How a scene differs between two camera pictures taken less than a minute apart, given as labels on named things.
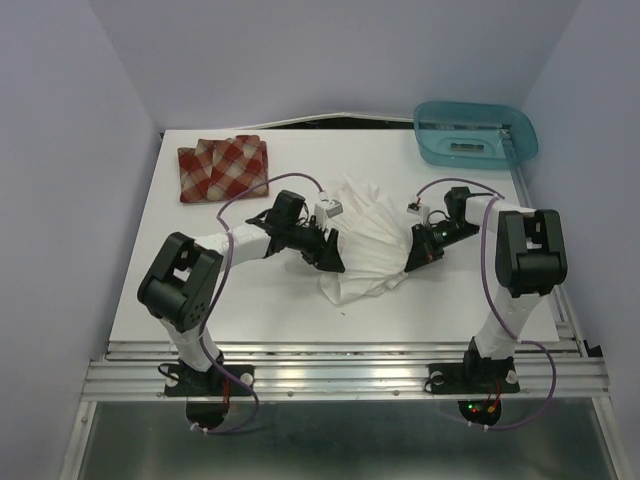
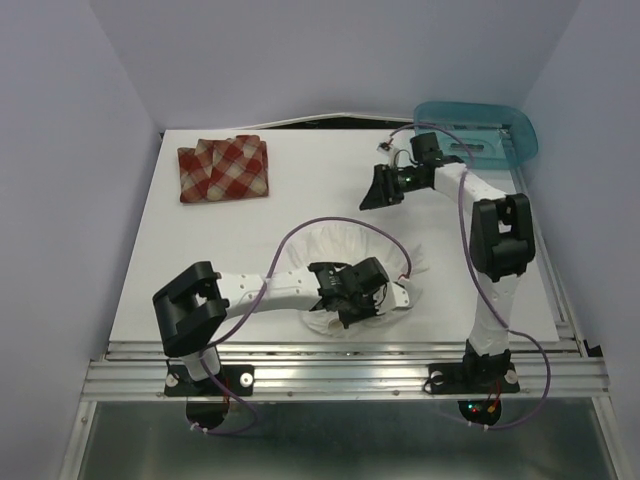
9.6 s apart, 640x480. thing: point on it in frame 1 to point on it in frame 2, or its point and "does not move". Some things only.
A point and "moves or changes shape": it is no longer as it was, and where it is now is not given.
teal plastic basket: x=474 y=135 does not move
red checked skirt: x=223 y=169 does not move
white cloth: x=373 y=238 moves or changes shape
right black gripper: x=423 y=250 to x=383 y=190
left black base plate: x=215 y=382 does not move
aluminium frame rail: x=342 y=370 does not move
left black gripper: x=324 y=254 to x=372 y=310
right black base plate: x=474 y=378 does not move
